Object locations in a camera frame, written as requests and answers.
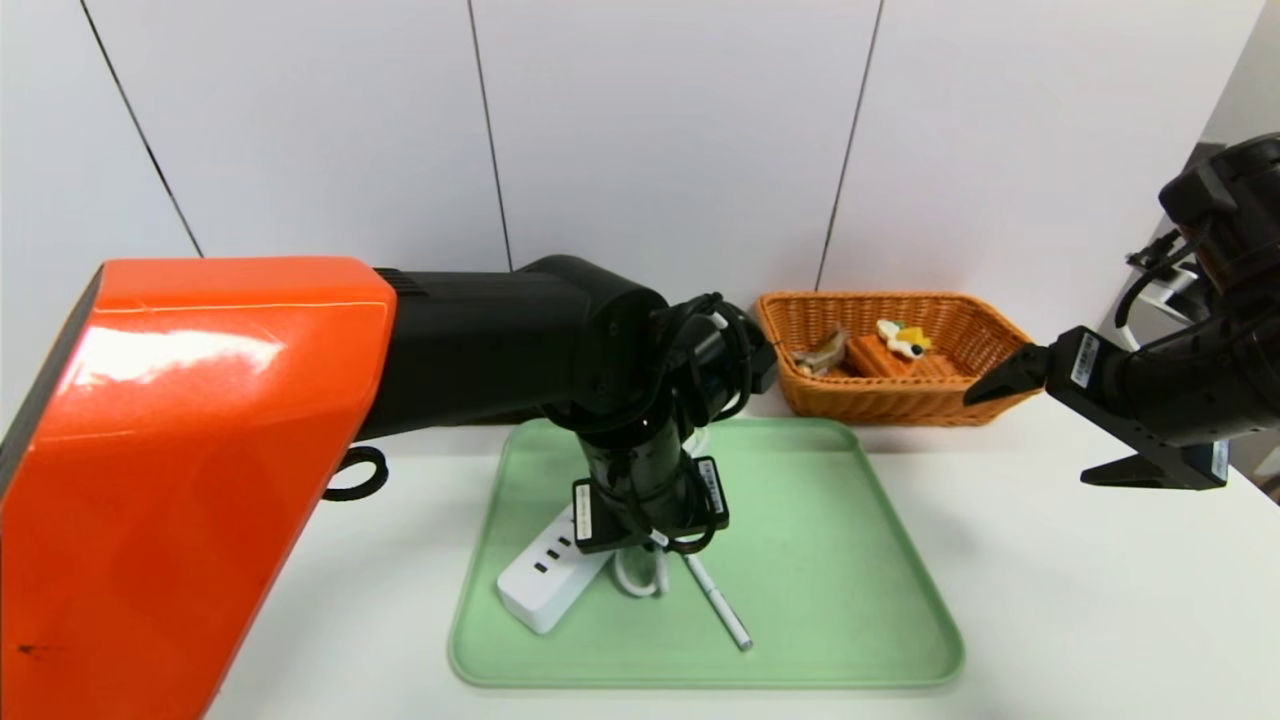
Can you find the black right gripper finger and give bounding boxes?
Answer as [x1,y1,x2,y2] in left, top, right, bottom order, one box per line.
[962,342,1057,407]
[1080,452,1167,489]

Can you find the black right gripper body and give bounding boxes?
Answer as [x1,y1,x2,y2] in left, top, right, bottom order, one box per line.
[1044,305,1280,491]

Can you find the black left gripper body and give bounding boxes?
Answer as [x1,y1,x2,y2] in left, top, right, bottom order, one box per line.
[572,431,730,555]

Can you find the white slim pen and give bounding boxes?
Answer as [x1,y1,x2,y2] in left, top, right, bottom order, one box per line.
[683,553,754,653]

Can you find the white power strip with cable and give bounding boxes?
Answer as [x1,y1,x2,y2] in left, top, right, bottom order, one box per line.
[497,500,671,636]

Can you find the orange toy cake slice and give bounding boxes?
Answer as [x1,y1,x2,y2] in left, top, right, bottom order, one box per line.
[845,318,936,379]

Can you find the clear brown snack bar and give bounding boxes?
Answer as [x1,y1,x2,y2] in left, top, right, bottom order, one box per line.
[793,328,851,379]

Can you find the orange wicker basket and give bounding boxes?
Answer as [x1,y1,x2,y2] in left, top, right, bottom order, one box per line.
[754,291,1046,428]

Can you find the left wrist black motor cylinder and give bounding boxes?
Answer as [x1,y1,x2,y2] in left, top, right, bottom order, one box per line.
[690,305,779,396]

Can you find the wrist black motor cylinder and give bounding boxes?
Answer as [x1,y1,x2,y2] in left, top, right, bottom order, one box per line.
[1158,133,1280,293]
[690,305,779,396]

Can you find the light green plastic tray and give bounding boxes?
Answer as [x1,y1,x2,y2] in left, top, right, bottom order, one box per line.
[449,418,966,689]

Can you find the right wrist black motor cylinder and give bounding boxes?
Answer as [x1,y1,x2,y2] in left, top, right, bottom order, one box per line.
[1158,133,1280,293]

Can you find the right wrist black loop cable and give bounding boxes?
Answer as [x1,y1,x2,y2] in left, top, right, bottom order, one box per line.
[1115,240,1201,331]

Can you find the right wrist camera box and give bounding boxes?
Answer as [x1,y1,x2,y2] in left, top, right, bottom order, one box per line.
[1125,225,1206,303]

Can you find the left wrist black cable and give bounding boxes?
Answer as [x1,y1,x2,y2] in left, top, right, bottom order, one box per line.
[650,293,766,557]

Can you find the left elbow black cable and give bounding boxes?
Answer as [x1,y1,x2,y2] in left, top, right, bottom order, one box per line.
[322,446,389,501]

